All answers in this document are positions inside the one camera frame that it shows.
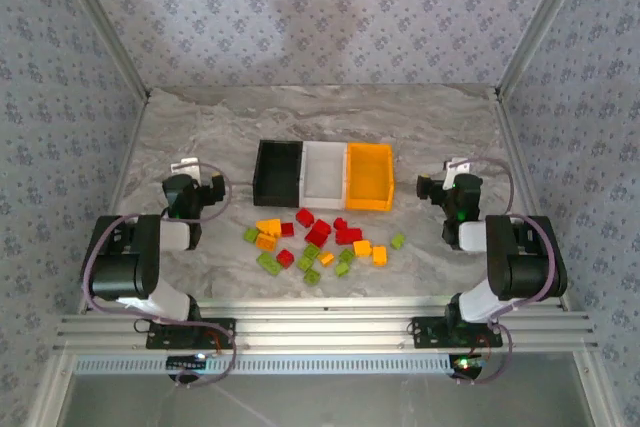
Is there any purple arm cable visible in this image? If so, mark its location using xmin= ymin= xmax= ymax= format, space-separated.
xmin=452 ymin=157 xmax=569 ymax=388
xmin=81 ymin=162 xmax=237 ymax=389

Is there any orange plastic bin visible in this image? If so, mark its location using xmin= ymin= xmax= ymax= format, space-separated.
xmin=343 ymin=142 xmax=396 ymax=213

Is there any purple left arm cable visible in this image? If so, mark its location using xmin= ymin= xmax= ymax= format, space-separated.
xmin=81 ymin=162 xmax=237 ymax=389

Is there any white plastic bin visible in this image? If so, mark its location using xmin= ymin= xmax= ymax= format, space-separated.
xmin=298 ymin=140 xmax=350 ymax=211

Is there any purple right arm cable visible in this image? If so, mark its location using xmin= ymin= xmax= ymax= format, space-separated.
xmin=452 ymin=157 xmax=569 ymax=388

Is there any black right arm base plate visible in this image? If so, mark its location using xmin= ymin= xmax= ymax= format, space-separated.
xmin=410 ymin=316 xmax=504 ymax=350

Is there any grey slotted cable duct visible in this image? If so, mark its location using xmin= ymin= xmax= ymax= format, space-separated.
xmin=74 ymin=353 xmax=496 ymax=377

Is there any right circuit board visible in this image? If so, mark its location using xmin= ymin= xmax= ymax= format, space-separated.
xmin=448 ymin=353 xmax=490 ymax=372

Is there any aluminium mounting rail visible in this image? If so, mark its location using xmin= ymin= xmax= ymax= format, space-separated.
xmin=53 ymin=296 xmax=600 ymax=354

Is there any large red lego brick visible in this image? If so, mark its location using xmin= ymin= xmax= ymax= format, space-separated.
xmin=305 ymin=219 xmax=333 ymax=248

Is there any aluminium frame post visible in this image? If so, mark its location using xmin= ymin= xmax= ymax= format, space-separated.
xmin=47 ymin=0 xmax=152 ymax=97
xmin=496 ymin=0 xmax=597 ymax=96

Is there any aluminium side rail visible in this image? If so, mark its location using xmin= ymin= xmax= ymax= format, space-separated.
xmin=493 ymin=89 xmax=572 ymax=311
xmin=107 ymin=89 xmax=154 ymax=221

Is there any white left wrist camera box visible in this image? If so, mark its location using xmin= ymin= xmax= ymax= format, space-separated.
xmin=169 ymin=158 xmax=202 ymax=175

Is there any left circuit board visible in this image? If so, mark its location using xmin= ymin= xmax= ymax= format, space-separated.
xmin=166 ymin=353 xmax=210 ymax=369

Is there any black plastic bin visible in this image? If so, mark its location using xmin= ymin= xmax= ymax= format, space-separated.
xmin=252 ymin=139 xmax=305 ymax=209

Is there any large green lego brick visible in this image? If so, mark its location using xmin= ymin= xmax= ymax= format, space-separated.
xmin=256 ymin=252 xmax=283 ymax=277

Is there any circuit board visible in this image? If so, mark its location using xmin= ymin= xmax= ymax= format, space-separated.
xmin=448 ymin=353 xmax=490 ymax=372
xmin=166 ymin=353 xmax=210 ymax=369

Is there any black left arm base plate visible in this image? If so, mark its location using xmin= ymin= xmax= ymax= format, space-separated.
xmin=146 ymin=318 xmax=237 ymax=350

